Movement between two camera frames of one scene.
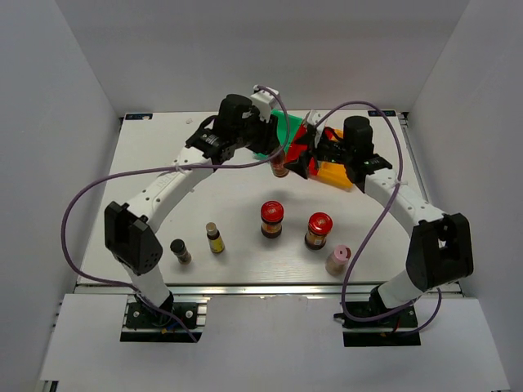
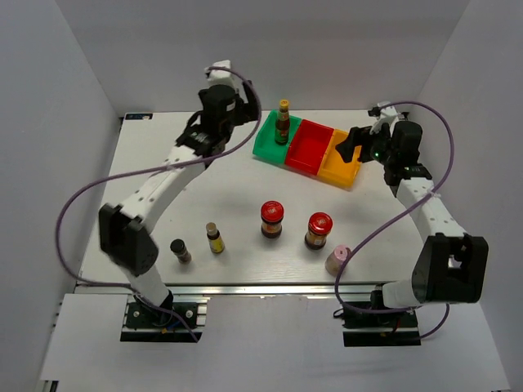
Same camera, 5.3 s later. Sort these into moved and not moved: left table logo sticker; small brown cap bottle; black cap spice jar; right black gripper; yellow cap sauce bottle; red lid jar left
Moved: yellow cap sauce bottle; right black gripper
Not moved: black cap spice jar; small brown cap bottle; left table logo sticker; red lid jar left
